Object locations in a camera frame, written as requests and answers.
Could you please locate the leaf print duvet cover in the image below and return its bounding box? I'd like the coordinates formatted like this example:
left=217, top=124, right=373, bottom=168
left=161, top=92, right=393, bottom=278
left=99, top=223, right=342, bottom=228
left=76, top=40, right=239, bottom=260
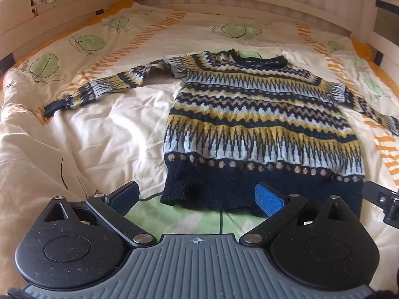
left=0, top=0, right=399, bottom=256

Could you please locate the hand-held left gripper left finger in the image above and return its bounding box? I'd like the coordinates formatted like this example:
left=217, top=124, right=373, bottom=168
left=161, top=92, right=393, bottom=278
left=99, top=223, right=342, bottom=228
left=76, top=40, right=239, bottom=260
left=43, top=181, right=157, bottom=247

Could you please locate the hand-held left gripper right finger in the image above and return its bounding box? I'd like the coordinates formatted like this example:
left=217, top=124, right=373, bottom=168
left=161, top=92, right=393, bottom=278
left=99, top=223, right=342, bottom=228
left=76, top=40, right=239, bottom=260
left=239, top=182, right=360, bottom=247

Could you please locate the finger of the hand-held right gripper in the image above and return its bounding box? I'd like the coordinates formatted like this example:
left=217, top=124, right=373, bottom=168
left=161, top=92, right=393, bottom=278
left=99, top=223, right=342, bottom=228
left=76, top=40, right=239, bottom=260
left=362, top=180, right=399, bottom=225

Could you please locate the patterned knit sweater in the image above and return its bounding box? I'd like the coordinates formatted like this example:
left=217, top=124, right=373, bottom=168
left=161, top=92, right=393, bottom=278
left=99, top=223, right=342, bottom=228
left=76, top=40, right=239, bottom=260
left=43, top=49, right=399, bottom=219

